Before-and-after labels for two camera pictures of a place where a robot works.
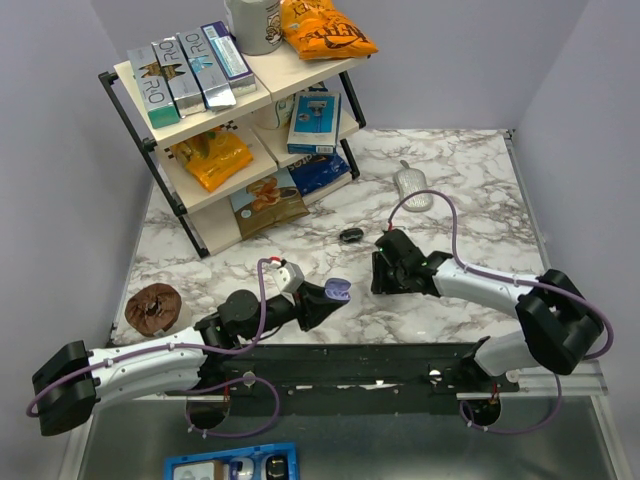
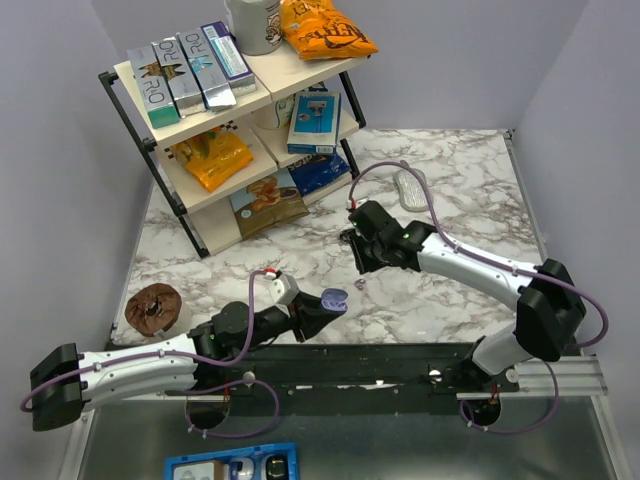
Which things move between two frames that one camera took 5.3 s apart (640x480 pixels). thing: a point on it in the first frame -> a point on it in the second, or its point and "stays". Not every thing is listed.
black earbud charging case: (351, 234) stays
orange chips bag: (317, 29) stays
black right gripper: (379, 279) -> (364, 264)
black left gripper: (316, 307) -> (307, 316)
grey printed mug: (256, 26) stays
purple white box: (234, 65) stays
